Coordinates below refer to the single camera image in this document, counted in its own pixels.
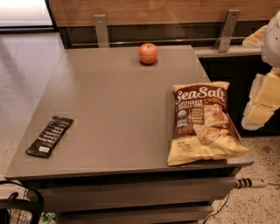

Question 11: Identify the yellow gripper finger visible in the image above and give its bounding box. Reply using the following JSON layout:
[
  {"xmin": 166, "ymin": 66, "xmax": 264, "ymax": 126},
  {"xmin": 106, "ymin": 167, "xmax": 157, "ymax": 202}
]
[
  {"xmin": 249, "ymin": 71, "xmax": 280, "ymax": 109},
  {"xmin": 241, "ymin": 101, "xmax": 275, "ymax": 130}
]

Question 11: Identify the red apple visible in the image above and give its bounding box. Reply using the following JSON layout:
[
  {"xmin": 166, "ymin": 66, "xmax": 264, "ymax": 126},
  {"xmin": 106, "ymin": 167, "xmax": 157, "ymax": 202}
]
[{"xmin": 138, "ymin": 43, "xmax": 158, "ymax": 65}]

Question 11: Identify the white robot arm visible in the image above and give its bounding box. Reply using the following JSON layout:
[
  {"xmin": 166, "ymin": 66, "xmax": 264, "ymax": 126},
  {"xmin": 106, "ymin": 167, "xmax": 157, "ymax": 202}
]
[{"xmin": 241, "ymin": 11, "xmax": 280, "ymax": 130}]

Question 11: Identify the black rxbar chocolate bar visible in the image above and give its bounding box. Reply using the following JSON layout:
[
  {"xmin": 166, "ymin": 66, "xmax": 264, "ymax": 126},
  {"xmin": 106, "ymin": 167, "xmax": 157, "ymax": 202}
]
[{"xmin": 25, "ymin": 116, "xmax": 74, "ymax": 158}]

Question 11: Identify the yellow snack bag on shelf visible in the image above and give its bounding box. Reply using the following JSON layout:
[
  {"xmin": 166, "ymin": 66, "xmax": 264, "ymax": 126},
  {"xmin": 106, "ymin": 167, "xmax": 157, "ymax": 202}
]
[{"xmin": 242, "ymin": 25, "xmax": 267, "ymax": 48}]

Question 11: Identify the sea salt tortilla chips bag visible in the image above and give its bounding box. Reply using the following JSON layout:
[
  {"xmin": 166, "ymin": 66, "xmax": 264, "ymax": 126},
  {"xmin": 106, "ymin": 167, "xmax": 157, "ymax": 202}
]
[{"xmin": 167, "ymin": 81, "xmax": 249, "ymax": 166}]

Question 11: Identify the grey drawer cabinet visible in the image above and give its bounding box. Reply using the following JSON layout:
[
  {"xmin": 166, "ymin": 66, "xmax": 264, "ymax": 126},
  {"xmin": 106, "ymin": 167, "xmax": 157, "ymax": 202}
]
[{"xmin": 24, "ymin": 170, "xmax": 236, "ymax": 224}]

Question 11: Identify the horizontal metal rail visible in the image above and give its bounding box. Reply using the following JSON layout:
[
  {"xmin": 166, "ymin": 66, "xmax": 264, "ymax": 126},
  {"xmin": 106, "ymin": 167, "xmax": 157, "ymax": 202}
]
[{"xmin": 71, "ymin": 36, "xmax": 247, "ymax": 47}]

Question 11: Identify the right metal wall bracket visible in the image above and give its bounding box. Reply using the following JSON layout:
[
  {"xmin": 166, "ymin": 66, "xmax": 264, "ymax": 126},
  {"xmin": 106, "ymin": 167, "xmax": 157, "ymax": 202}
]
[{"xmin": 214, "ymin": 9, "xmax": 241, "ymax": 53}]

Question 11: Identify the metal wall bracket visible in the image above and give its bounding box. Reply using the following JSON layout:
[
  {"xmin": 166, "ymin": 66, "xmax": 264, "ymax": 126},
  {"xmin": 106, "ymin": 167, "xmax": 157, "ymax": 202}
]
[
  {"xmin": 214, "ymin": 9, "xmax": 241, "ymax": 53},
  {"xmin": 94, "ymin": 14, "xmax": 109, "ymax": 48}
]

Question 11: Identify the black white striped cable plug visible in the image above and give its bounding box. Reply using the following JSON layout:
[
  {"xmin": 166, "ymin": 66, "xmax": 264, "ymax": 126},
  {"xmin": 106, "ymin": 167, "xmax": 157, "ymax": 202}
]
[{"xmin": 236, "ymin": 178, "xmax": 268, "ymax": 189}]

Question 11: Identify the left metal wall bracket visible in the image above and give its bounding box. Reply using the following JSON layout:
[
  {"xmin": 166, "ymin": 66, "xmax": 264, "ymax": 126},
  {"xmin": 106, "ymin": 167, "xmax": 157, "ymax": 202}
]
[{"xmin": 94, "ymin": 14, "xmax": 109, "ymax": 48}]

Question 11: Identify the black chair frame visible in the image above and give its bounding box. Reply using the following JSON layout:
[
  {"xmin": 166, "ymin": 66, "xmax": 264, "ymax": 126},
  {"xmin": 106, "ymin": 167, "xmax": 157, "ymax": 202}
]
[{"xmin": 0, "ymin": 180, "xmax": 44, "ymax": 224}]

